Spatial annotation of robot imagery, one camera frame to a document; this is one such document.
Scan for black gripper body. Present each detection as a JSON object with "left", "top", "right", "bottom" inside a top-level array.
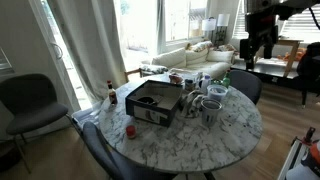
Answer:
[{"left": 244, "top": 12, "right": 280, "bottom": 46}]

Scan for dark blue cardboard box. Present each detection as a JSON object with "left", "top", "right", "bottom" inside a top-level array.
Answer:
[{"left": 125, "top": 79, "right": 184, "bottom": 128}]

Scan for small black cup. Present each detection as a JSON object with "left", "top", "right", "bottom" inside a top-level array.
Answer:
[{"left": 137, "top": 96, "right": 158, "bottom": 107}]

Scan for wooden bench table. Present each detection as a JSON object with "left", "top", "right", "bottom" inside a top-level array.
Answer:
[{"left": 276, "top": 37, "right": 305, "bottom": 78}]

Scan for orange toy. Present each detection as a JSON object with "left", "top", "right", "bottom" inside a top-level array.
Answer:
[{"left": 277, "top": 47, "right": 307, "bottom": 63}]

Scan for dark blue-grey chair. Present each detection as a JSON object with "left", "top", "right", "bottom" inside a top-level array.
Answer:
[{"left": 227, "top": 68, "right": 263, "bottom": 106}]

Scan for black low shelf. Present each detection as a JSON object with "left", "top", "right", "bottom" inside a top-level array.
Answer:
[{"left": 231, "top": 57, "right": 320, "bottom": 94}]

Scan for cream cushion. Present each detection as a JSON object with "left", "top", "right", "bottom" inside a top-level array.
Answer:
[{"left": 206, "top": 49, "right": 235, "bottom": 65}]

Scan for green glass bottle red cap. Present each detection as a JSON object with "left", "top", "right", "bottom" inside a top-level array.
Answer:
[{"left": 222, "top": 69, "right": 232, "bottom": 89}]

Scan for white window blinds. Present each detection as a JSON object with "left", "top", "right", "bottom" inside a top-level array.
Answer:
[{"left": 232, "top": 0, "right": 320, "bottom": 44}]

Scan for white shade floor lamp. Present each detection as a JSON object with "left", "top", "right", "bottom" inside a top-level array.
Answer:
[
  {"left": 201, "top": 17, "right": 218, "bottom": 44},
  {"left": 215, "top": 13, "right": 231, "bottom": 47}
]

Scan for cream sofa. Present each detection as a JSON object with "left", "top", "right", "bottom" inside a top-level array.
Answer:
[{"left": 139, "top": 40, "right": 238, "bottom": 80}]

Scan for small jar with lid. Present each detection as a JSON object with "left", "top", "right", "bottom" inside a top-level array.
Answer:
[{"left": 184, "top": 78, "right": 196, "bottom": 92}]

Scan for patterned white cloth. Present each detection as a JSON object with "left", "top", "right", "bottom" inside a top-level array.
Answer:
[{"left": 180, "top": 89, "right": 210, "bottom": 119}]

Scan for bagged bread snack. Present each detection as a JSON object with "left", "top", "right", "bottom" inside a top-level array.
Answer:
[{"left": 168, "top": 72, "right": 185, "bottom": 86}]

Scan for patterned grey throw pillow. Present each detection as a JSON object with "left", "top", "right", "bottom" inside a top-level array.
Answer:
[{"left": 139, "top": 64, "right": 169, "bottom": 76}]

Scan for wooden side chair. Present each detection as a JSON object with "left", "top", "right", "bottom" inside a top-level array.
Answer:
[{"left": 124, "top": 67, "right": 144, "bottom": 84}]

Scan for small red jar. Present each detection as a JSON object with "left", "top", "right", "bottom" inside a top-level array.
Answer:
[{"left": 125, "top": 124, "right": 138, "bottom": 140}]

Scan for hot sauce bottle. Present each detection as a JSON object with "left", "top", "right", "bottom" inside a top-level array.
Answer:
[{"left": 106, "top": 79, "right": 119, "bottom": 106}]

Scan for beige curtain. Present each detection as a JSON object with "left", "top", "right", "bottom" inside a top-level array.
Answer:
[{"left": 46, "top": 0, "right": 128, "bottom": 102}]

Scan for blue fabric chair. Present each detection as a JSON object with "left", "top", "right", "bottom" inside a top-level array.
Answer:
[{"left": 81, "top": 121, "right": 179, "bottom": 180}]

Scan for clear storage bin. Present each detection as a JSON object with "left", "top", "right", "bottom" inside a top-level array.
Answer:
[{"left": 70, "top": 100, "right": 105, "bottom": 132}]

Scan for dark grey chair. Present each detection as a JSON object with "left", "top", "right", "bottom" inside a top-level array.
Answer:
[{"left": 0, "top": 73, "right": 70, "bottom": 175}]

